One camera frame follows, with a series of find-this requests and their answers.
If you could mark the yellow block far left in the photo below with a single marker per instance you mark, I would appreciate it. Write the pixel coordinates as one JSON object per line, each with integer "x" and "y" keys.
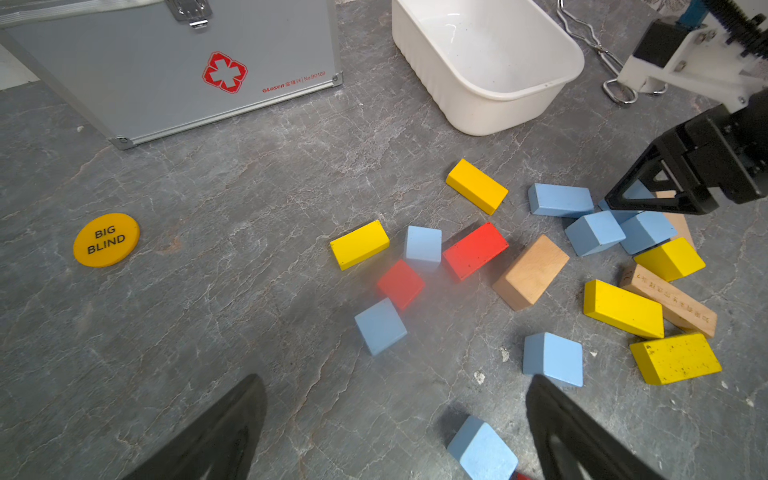
{"x": 360, "y": 245}

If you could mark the yellow long block top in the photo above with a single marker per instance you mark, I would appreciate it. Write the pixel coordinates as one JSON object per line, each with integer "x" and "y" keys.
{"x": 476, "y": 186}

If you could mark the yellow speckled block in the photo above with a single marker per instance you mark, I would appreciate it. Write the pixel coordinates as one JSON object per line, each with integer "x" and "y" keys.
{"x": 674, "y": 359}

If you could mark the long blue block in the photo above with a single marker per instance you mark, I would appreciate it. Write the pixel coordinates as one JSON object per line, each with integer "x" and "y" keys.
{"x": 560, "y": 201}

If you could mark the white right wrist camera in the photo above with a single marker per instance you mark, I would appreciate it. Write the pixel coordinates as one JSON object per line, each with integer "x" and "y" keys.
{"x": 703, "y": 61}

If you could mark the white plastic tray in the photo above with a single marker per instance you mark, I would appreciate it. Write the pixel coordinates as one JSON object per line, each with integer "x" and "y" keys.
{"x": 488, "y": 65}

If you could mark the silver aluminium first aid case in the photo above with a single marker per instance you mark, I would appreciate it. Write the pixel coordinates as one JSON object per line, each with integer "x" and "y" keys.
{"x": 142, "y": 70}

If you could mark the engraved wood block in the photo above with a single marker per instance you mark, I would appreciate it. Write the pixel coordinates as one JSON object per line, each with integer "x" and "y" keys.
{"x": 680, "y": 309}

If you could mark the yellow block centre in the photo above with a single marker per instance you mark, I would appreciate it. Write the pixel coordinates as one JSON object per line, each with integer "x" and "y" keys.
{"x": 623, "y": 310}

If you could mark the red long block centre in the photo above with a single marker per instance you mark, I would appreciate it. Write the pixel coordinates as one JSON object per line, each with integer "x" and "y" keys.
{"x": 474, "y": 251}

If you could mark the natural wood block centre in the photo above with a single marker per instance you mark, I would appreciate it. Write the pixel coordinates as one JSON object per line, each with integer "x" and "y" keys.
{"x": 528, "y": 277}

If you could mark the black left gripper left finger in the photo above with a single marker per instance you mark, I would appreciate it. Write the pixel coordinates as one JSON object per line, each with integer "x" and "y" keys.
{"x": 220, "y": 444}

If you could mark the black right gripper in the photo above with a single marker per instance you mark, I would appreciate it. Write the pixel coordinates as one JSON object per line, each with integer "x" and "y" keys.
{"x": 730, "y": 153}

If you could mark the plain wood block right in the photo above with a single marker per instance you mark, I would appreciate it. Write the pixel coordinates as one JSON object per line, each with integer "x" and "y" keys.
{"x": 678, "y": 221}

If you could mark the small red block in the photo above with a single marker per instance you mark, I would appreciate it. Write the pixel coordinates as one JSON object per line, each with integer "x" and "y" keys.
{"x": 401, "y": 284}

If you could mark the yellow big blind chip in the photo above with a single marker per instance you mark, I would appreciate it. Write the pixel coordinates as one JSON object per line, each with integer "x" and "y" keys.
{"x": 106, "y": 240}

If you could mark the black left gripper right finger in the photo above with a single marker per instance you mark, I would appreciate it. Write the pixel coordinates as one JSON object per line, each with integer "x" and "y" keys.
{"x": 570, "y": 443}

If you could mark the blue cube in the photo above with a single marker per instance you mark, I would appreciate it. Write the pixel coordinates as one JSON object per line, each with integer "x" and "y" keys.
{"x": 381, "y": 326}
{"x": 481, "y": 452}
{"x": 646, "y": 230}
{"x": 557, "y": 358}
{"x": 594, "y": 233}
{"x": 637, "y": 191}
{"x": 423, "y": 248}

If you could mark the small yellow cube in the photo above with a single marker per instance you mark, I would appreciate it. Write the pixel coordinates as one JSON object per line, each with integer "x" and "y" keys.
{"x": 671, "y": 261}

